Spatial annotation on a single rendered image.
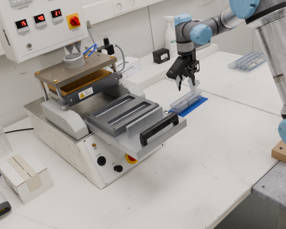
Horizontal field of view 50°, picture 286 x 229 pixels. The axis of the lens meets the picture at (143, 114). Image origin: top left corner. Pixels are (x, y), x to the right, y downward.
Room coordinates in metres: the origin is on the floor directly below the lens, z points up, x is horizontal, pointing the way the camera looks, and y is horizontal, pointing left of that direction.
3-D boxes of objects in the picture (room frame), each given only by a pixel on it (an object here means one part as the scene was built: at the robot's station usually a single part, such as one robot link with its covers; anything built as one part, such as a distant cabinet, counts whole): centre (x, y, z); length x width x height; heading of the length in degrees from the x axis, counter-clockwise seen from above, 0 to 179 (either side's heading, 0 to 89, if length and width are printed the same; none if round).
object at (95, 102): (1.16, 0.24, 0.93); 0.46 x 0.35 x 0.01; 37
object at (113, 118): (0.92, 0.07, 0.98); 0.20 x 0.17 x 0.03; 127
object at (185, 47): (1.30, -0.24, 1.05); 0.08 x 0.08 x 0.05
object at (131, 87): (1.15, 0.07, 0.97); 0.26 x 0.05 x 0.07; 37
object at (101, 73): (1.14, 0.22, 1.07); 0.22 x 0.17 x 0.10; 127
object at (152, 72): (1.82, -0.15, 0.77); 0.84 x 0.30 x 0.04; 125
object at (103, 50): (1.37, 0.12, 1.05); 0.15 x 0.05 x 0.15; 127
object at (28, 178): (0.91, 0.48, 0.80); 0.19 x 0.13 x 0.09; 35
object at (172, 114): (0.78, -0.04, 0.99); 0.15 x 0.02 x 0.04; 127
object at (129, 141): (0.89, 0.04, 0.97); 0.30 x 0.22 x 0.08; 37
